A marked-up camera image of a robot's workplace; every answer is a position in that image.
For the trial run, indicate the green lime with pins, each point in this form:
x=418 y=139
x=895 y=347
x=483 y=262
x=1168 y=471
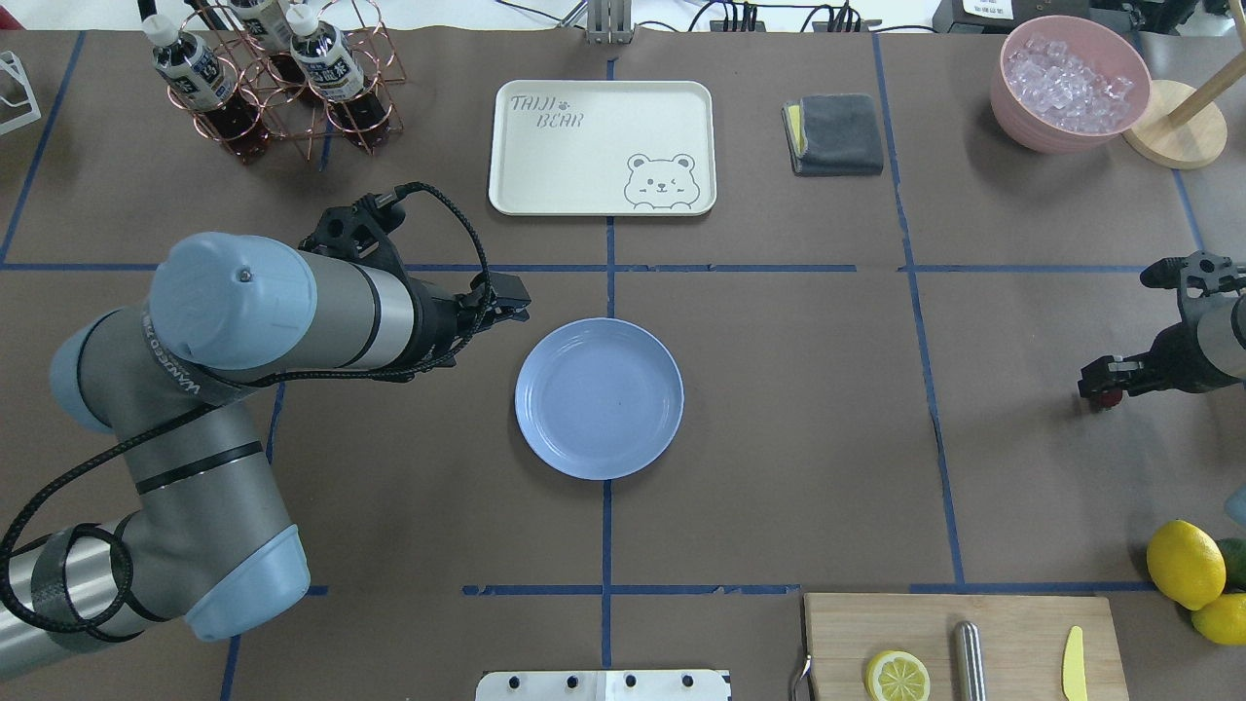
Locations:
x=1232 y=550

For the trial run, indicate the wooden stand round base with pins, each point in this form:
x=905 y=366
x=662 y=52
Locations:
x=1181 y=127

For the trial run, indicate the red strawberry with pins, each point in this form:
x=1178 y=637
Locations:
x=1107 y=400

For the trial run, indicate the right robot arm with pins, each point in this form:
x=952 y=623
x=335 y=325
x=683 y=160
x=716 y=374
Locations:
x=1203 y=352

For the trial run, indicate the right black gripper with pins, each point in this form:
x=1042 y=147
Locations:
x=1171 y=350

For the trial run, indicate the white wire cup rack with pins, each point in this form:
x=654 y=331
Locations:
x=19 y=106

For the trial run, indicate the steel cylinder black cap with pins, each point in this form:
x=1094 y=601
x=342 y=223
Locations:
x=968 y=654

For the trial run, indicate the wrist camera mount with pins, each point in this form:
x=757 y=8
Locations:
x=360 y=232
x=1204 y=282

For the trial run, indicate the copper wire bottle rack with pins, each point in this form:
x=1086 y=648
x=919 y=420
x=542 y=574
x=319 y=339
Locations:
x=290 y=119

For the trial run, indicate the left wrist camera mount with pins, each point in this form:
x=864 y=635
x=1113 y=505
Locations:
x=360 y=232

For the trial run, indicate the lemon half slice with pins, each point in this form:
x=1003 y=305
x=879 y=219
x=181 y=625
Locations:
x=895 y=674

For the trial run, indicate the yellow plastic knife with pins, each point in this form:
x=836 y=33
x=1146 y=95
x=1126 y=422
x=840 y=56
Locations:
x=1074 y=682

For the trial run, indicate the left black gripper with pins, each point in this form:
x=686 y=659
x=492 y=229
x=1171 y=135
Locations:
x=434 y=322

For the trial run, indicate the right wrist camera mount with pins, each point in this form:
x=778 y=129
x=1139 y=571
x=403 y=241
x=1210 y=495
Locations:
x=1204 y=282

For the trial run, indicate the tea bottle white cap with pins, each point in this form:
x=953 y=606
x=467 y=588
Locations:
x=327 y=59

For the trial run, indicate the cream bear tray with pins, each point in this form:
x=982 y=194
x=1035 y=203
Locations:
x=603 y=148

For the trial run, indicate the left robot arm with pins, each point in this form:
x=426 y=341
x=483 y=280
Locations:
x=211 y=541

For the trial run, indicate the yellow lemon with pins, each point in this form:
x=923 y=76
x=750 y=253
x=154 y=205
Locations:
x=1222 y=622
x=1186 y=565

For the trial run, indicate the blue plate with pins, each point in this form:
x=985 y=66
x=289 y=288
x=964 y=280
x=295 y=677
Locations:
x=599 y=399

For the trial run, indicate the pink bowl with ice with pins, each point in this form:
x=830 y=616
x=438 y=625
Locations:
x=1063 y=85

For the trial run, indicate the aluminium frame post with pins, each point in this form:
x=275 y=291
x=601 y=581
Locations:
x=609 y=22

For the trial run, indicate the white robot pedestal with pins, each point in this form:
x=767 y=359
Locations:
x=656 y=684

